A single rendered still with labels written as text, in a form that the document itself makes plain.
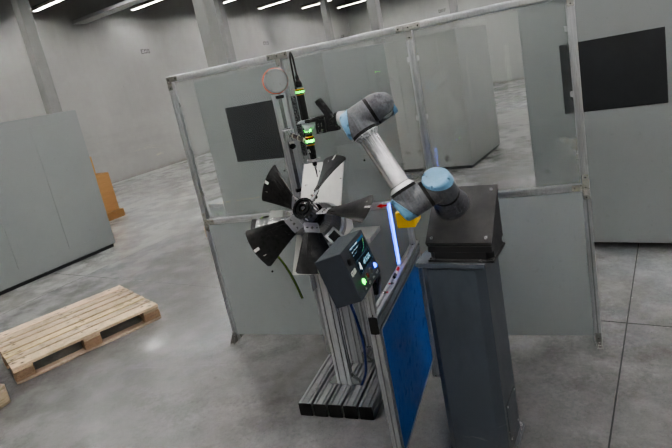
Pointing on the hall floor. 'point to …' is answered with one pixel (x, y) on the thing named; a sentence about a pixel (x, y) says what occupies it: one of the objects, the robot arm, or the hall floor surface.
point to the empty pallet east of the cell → (72, 330)
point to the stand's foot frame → (327, 403)
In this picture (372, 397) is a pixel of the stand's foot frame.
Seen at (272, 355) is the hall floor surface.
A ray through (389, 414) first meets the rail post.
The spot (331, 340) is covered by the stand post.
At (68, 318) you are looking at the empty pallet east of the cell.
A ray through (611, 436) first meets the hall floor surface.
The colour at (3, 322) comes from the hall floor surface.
